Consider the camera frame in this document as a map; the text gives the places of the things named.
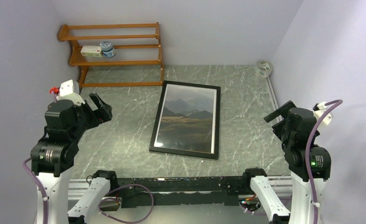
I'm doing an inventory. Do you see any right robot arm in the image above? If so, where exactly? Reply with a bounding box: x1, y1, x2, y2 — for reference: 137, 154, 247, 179
241, 101, 331, 224

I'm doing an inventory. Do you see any wooden shelf rack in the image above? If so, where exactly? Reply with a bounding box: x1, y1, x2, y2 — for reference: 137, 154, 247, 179
57, 22, 165, 88

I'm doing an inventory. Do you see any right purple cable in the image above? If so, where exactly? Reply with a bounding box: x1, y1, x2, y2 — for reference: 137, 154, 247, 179
243, 99, 343, 224

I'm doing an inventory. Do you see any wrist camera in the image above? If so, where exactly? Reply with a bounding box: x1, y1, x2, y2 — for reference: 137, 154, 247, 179
312, 102, 333, 128
49, 79, 86, 106

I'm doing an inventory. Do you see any wooden picture frame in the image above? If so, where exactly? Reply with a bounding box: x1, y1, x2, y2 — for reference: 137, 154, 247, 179
149, 80, 221, 161

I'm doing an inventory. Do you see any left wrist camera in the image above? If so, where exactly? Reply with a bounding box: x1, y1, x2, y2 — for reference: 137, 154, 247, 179
49, 79, 86, 106

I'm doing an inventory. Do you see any white red box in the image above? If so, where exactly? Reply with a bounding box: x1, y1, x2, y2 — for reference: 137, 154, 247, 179
80, 45, 103, 57

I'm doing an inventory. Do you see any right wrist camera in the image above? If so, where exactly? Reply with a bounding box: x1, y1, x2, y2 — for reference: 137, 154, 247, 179
312, 102, 333, 128

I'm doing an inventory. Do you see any clear tape roll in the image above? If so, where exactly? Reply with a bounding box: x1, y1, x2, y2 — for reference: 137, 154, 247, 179
254, 60, 274, 78

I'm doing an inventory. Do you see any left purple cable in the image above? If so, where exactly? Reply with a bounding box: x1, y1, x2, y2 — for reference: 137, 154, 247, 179
22, 157, 155, 224

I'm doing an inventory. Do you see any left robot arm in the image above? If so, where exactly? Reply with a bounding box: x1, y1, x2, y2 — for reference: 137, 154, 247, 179
23, 93, 119, 224

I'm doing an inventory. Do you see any purple cable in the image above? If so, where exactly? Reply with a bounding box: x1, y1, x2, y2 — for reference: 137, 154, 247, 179
22, 157, 155, 224
243, 99, 343, 224

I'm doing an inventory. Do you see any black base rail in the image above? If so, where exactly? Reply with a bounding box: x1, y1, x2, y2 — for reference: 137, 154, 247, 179
91, 168, 268, 208

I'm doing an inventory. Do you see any blue white jar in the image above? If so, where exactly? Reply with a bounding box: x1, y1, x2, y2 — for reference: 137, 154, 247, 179
99, 40, 115, 58

